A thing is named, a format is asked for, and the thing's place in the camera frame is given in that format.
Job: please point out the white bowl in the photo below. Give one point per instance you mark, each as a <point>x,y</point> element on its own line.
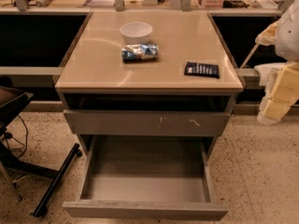
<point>136,32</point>

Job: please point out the white dustpan with handle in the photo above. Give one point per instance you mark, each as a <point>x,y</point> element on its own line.
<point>258,75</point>

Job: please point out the grey drawer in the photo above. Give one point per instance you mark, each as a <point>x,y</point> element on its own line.
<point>152,123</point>
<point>146,177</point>

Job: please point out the blue white snack bag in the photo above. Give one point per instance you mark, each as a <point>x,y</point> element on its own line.
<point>139,52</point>

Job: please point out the grey drawer cabinet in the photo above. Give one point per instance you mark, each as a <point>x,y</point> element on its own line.
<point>96,78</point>

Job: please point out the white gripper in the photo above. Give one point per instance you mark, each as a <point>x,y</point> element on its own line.
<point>289,34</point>

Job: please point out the grey top drawer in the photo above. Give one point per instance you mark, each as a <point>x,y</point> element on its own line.
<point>152,123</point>

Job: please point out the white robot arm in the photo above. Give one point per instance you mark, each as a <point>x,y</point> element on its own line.
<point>287,37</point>

